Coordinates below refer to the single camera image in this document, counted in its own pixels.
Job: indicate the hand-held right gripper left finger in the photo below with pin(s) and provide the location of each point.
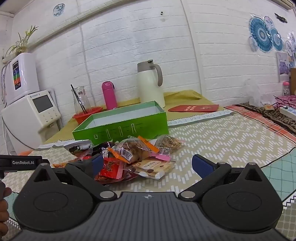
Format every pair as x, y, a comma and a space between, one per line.
98, 163

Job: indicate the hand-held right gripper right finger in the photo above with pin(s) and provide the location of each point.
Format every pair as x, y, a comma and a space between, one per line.
200, 165

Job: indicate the pile of snack packets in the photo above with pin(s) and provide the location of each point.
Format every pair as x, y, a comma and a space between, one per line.
135, 148

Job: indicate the green cardboard box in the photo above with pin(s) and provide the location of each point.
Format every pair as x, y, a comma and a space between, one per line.
120, 129

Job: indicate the person's left hand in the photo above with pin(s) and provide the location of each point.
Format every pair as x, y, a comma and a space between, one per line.
3, 208

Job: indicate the white water dispenser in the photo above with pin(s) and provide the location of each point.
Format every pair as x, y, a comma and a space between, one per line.
23, 122

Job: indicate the red plastic basket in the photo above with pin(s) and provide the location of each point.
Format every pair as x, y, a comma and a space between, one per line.
79, 118

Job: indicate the red envelope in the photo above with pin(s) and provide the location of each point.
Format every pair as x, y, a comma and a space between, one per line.
194, 108

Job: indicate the glass carafe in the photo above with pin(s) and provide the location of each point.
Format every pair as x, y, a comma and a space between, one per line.
84, 99

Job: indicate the pink thermos bottle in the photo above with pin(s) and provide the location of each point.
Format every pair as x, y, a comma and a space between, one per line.
109, 97

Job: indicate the yellow-green tablecloth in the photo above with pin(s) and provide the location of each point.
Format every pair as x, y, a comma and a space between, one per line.
185, 97

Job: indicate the red plaid cloth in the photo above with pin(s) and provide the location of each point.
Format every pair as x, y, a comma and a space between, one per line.
259, 120

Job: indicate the teal patterned sheet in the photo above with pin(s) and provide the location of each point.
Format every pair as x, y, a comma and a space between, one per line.
282, 171

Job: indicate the white water purifier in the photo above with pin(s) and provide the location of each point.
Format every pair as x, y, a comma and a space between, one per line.
25, 78

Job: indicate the brown patterned cloth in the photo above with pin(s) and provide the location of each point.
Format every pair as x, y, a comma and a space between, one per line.
272, 115

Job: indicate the cream thermos jug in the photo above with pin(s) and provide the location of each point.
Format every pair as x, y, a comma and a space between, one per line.
149, 88

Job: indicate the clear plastic bag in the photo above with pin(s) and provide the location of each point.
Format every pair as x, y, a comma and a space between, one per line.
256, 92

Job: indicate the white power strip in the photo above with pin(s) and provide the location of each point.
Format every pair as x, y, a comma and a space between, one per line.
289, 112

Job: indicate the pink-lidded small bottle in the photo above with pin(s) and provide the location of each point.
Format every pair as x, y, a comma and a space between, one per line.
286, 89

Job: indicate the green potted plant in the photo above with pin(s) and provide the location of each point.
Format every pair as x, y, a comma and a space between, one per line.
22, 44

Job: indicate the large blue paper fan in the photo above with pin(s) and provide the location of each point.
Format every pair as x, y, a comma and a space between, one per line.
261, 34

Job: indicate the small blue paper fan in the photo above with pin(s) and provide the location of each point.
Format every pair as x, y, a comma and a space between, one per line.
277, 39

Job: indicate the white air conditioner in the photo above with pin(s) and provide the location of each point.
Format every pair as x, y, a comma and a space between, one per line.
285, 3

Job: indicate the purple wall picture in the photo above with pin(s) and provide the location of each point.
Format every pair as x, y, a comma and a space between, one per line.
282, 67

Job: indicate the round wall plate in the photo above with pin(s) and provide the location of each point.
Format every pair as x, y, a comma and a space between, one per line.
58, 10

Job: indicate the black wall hook rack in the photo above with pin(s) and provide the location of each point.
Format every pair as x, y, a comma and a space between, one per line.
281, 18

